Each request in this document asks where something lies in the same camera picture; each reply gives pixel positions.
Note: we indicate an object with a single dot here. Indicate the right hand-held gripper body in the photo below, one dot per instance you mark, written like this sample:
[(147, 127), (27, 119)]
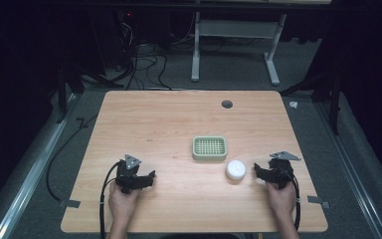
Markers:
[(280, 172)]

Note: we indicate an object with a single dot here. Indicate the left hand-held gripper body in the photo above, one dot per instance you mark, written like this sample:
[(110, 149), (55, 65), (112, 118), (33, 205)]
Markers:
[(127, 174)]

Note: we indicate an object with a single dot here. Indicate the person's right hand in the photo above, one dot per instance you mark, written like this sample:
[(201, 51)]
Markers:
[(282, 199)]

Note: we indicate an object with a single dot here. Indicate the person's left hand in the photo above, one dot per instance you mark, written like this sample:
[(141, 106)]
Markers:
[(121, 202)]

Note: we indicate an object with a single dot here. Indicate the white round soap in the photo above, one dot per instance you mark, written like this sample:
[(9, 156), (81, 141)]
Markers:
[(235, 170)]

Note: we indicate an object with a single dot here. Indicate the grey tape piece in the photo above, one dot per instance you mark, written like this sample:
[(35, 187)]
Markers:
[(318, 201), (70, 203)]

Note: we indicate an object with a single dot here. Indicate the green soap dish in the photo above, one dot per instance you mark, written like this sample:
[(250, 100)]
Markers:
[(209, 147)]

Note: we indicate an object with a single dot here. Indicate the small white floor object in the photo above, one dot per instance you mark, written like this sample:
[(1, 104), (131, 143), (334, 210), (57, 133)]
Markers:
[(293, 104)]

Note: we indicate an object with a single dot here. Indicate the grey table grommet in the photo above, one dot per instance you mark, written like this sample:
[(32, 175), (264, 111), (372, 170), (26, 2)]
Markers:
[(227, 104)]

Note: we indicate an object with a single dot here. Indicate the black stand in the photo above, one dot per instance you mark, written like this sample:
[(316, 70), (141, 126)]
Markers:
[(335, 99), (63, 89)]

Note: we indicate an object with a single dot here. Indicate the dark computer tower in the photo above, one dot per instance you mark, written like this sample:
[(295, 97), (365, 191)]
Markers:
[(124, 36)]

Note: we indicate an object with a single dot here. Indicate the aluminium floor rail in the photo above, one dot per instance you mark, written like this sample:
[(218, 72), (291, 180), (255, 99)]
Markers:
[(351, 166), (30, 179)]

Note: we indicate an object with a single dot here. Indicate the white desk frame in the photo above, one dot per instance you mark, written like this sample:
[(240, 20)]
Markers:
[(235, 30)]

